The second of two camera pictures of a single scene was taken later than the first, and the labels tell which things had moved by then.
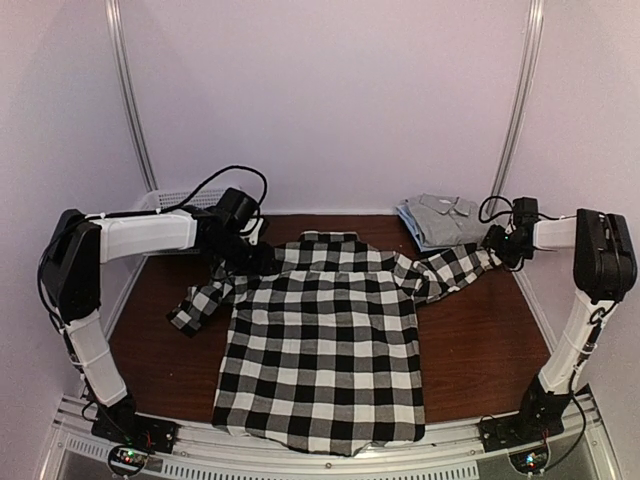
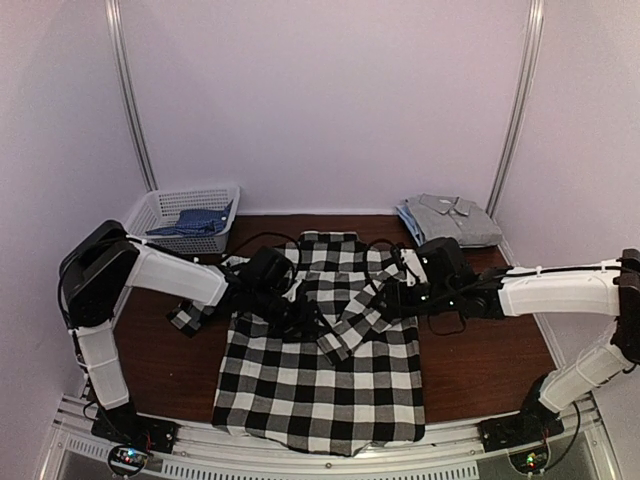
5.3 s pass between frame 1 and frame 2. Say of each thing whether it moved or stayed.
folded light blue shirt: stayed
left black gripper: moved
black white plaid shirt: stayed
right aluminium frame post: stayed
